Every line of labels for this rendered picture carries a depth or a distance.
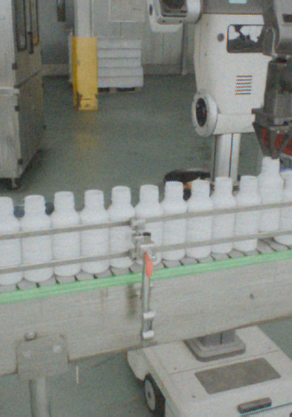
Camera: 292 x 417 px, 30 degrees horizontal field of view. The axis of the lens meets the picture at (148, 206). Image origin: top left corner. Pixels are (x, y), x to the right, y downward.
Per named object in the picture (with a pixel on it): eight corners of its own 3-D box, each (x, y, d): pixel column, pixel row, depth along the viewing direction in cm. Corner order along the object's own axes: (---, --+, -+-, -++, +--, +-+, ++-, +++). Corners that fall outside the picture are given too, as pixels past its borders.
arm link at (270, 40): (301, 28, 113) (265, 26, 110) (337, 33, 103) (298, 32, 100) (292, 86, 117) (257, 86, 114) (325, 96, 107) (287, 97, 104)
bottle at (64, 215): (56, 279, 106) (52, 200, 101) (47, 267, 111) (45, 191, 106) (85, 275, 109) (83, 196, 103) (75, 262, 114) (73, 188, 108)
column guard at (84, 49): (76, 110, 852) (74, 37, 815) (71, 106, 887) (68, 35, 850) (100, 109, 866) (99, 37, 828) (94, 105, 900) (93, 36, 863)
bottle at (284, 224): (301, 239, 128) (311, 172, 123) (295, 248, 123) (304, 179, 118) (277, 234, 131) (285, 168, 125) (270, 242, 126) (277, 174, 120)
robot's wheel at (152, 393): (152, 377, 206) (166, 373, 208) (139, 371, 221) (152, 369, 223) (158, 420, 205) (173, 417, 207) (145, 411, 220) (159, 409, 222)
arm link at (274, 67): (286, 55, 115) (263, 56, 113) (305, 60, 109) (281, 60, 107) (282, 88, 118) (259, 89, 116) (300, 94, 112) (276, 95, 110)
